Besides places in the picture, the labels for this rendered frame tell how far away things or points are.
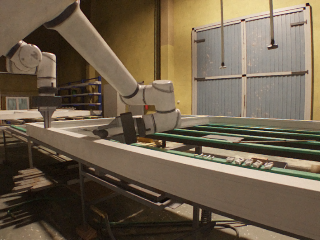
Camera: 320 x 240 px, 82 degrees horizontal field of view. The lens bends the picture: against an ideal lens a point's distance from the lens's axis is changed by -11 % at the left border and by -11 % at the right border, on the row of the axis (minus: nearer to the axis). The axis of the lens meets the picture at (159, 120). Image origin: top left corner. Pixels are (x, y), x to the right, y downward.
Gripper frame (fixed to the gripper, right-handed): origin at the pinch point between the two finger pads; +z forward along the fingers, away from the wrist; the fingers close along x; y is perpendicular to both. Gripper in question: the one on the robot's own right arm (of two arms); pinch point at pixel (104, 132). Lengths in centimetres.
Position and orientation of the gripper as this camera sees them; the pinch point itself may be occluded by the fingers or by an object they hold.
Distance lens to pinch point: 89.9
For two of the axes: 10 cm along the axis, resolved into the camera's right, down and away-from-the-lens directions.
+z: -9.7, 1.9, -1.6
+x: -1.5, -9.6, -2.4
